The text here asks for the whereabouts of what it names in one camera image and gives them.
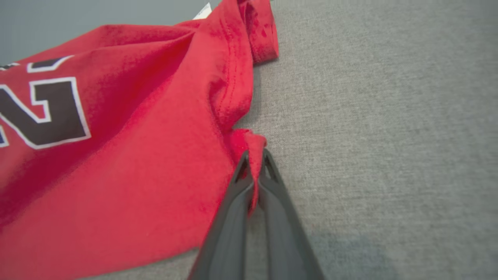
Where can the red t-shirt with black letters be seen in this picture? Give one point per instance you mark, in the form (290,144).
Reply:
(136,155)

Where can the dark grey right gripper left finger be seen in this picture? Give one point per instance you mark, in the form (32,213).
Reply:
(227,233)

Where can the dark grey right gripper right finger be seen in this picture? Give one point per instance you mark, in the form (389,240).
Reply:
(284,233)

